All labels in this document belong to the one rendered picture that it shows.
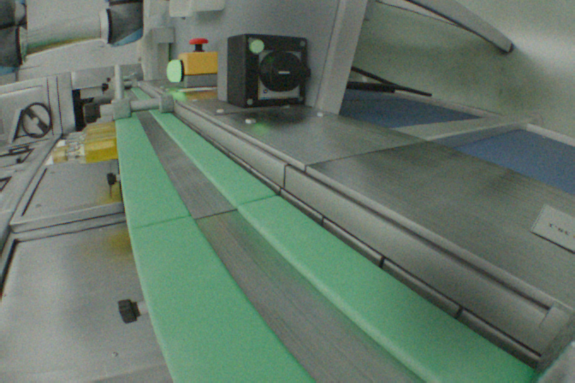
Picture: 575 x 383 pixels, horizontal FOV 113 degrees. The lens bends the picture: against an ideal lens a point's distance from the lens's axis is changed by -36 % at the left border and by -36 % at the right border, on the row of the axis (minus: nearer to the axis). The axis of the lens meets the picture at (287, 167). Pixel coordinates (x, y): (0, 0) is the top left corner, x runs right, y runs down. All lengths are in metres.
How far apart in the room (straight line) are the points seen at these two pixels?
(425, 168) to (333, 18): 0.21
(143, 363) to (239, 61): 0.40
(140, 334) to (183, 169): 0.33
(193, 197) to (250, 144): 0.06
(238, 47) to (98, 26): 0.69
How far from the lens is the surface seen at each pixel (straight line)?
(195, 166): 0.21
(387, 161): 0.17
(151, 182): 0.19
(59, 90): 1.90
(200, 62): 0.59
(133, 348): 0.47
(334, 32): 0.33
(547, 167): 0.36
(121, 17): 0.96
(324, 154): 0.17
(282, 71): 0.29
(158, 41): 1.07
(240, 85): 0.31
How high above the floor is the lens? 0.96
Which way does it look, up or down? 31 degrees down
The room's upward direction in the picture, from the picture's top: 101 degrees counter-clockwise
